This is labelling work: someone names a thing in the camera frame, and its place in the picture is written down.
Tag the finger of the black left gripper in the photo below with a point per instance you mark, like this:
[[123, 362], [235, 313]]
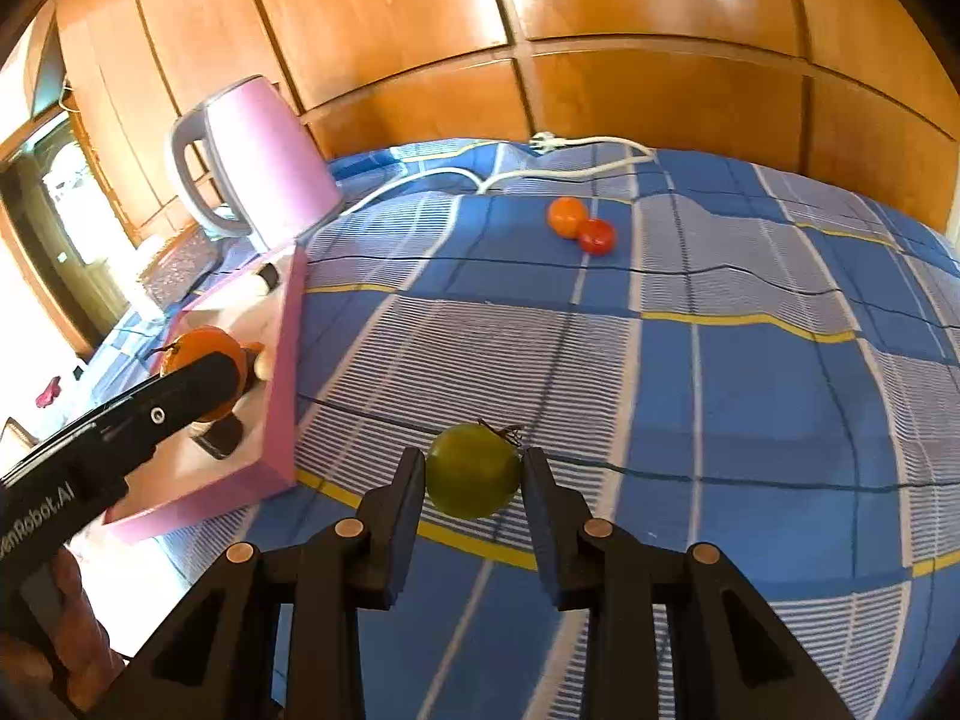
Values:
[[127, 430]]

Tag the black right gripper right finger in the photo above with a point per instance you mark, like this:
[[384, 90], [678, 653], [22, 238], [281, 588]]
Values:
[[731, 656]]

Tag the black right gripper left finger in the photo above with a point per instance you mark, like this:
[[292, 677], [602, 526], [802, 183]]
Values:
[[267, 634]]

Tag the small eggplant end piece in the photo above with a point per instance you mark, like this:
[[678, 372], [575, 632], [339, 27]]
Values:
[[219, 438]]

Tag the eggplant chunk with pale face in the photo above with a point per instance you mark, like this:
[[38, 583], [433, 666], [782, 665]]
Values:
[[264, 280]]

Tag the green tomato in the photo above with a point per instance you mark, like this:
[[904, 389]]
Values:
[[473, 471]]

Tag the pale yellow potato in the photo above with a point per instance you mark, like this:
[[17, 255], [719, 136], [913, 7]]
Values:
[[264, 365]]

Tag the left human hand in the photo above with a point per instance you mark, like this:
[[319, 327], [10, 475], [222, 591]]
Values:
[[78, 639]]

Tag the silver ornate tissue box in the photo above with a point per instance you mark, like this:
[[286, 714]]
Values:
[[177, 264]]

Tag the pink electric kettle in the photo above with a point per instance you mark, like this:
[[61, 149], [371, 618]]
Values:
[[273, 182]]

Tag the wooden door with window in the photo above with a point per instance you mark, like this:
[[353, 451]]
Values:
[[65, 231]]

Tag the blue plaid tablecloth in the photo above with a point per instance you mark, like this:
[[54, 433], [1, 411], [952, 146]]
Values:
[[764, 361]]

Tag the small far orange tangerine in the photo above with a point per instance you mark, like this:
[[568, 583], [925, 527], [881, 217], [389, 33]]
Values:
[[565, 215]]

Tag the red tomato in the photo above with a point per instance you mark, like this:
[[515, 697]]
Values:
[[596, 237]]

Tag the wooden wall panelling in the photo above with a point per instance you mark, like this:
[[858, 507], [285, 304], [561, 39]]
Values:
[[849, 92]]

